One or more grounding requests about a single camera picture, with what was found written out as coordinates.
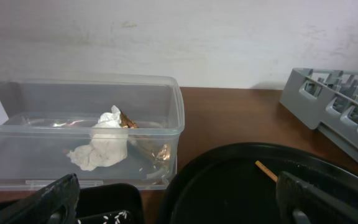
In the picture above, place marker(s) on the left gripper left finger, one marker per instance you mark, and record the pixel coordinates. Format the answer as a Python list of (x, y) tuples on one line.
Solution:
[(55, 203)]

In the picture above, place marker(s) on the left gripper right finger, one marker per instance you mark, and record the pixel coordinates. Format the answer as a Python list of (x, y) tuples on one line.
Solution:
[(301, 202)]

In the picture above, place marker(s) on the wooden chopstick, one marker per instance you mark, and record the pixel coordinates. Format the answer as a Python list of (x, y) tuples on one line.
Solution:
[(267, 171)]

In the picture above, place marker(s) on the white napkin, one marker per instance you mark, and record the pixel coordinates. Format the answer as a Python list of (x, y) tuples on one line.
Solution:
[(104, 150)]

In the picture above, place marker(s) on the brown gold snack wrapper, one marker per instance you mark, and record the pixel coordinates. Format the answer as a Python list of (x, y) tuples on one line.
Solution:
[(157, 154)]

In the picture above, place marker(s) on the grey dishwasher rack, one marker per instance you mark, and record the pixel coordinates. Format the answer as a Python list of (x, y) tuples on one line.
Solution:
[(326, 100)]

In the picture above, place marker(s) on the black rectangular tray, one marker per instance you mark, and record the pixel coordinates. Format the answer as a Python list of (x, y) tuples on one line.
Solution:
[(111, 198)]

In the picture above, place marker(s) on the scattered food scraps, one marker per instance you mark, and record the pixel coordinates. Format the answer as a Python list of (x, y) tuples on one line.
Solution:
[(120, 217)]

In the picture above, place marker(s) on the black round tray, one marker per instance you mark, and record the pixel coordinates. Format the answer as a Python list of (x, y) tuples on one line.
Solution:
[(224, 185)]

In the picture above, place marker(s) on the clear plastic bin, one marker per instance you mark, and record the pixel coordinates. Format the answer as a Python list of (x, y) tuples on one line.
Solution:
[(42, 119)]

